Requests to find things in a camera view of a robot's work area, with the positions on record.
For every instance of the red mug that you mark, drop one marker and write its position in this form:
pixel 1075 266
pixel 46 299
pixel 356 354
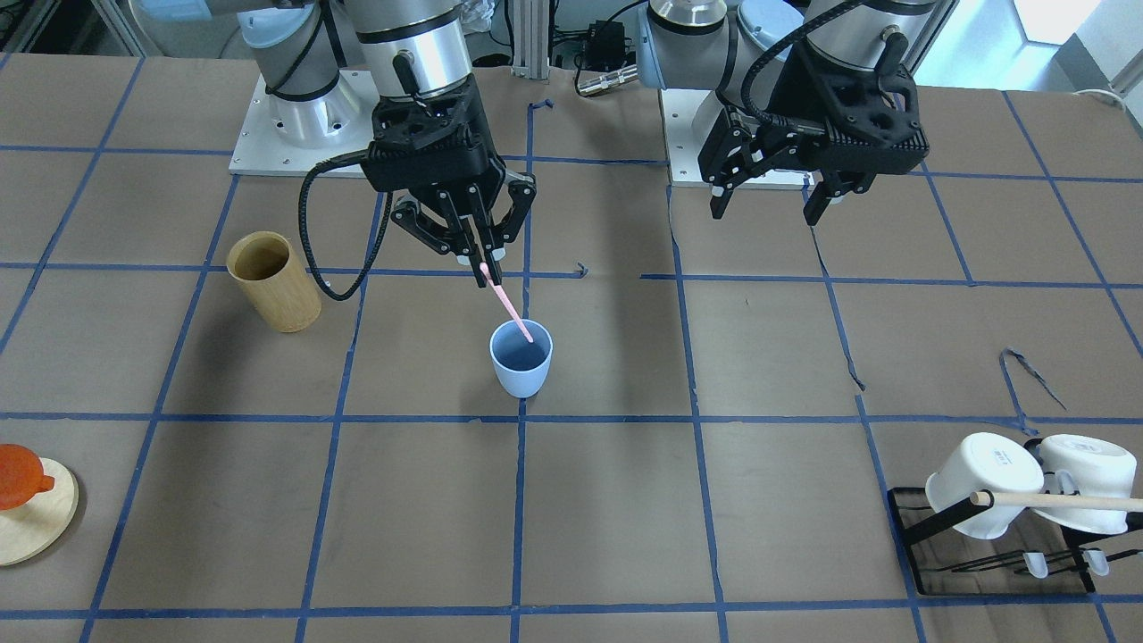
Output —
pixel 23 476

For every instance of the aluminium frame post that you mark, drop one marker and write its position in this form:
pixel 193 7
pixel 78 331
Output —
pixel 531 35

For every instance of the bamboo chopstick holder cup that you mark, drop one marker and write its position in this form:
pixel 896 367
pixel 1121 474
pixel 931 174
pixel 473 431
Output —
pixel 267 269

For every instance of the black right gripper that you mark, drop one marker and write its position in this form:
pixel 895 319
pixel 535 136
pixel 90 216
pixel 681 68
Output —
pixel 421 222

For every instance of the pink chopstick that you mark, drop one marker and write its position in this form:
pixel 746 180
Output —
pixel 505 302

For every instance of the light blue plastic cup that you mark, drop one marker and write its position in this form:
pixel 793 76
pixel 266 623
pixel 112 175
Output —
pixel 521 366

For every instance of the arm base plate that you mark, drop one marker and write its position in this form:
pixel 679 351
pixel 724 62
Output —
pixel 268 147
pixel 688 116

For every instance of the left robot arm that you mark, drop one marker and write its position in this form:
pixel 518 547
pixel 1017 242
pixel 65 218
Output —
pixel 734 48

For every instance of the black wire cup rack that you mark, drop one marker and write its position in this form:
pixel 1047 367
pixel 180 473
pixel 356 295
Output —
pixel 994 551

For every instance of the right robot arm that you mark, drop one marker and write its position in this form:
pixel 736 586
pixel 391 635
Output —
pixel 404 67

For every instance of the wooden rack handle rod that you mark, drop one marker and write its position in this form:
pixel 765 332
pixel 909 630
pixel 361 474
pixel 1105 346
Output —
pixel 988 498

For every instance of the white cup on rack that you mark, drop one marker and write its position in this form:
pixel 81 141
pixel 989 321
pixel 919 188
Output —
pixel 1097 468
pixel 984 462

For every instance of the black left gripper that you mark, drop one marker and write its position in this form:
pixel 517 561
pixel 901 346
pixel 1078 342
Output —
pixel 775 109

